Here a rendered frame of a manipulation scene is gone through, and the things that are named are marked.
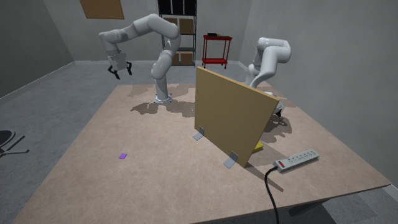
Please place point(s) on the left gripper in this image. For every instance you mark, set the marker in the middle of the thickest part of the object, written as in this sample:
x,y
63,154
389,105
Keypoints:
x,y
277,112

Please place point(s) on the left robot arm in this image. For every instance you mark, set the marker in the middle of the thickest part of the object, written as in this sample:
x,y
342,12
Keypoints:
x,y
266,59

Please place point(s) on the purple square block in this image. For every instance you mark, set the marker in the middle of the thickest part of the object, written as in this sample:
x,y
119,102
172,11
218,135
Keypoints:
x,y
122,156

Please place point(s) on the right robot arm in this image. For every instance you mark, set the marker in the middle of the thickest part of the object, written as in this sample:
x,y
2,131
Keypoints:
x,y
143,26

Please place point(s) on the grey l-shaped bracket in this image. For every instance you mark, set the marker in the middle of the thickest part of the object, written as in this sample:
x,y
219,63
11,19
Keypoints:
x,y
231,160
200,134

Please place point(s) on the brown wooden board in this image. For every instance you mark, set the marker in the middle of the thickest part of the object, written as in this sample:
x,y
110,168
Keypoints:
x,y
232,114

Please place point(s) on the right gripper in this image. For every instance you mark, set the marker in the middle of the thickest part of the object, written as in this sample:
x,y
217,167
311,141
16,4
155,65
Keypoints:
x,y
119,65

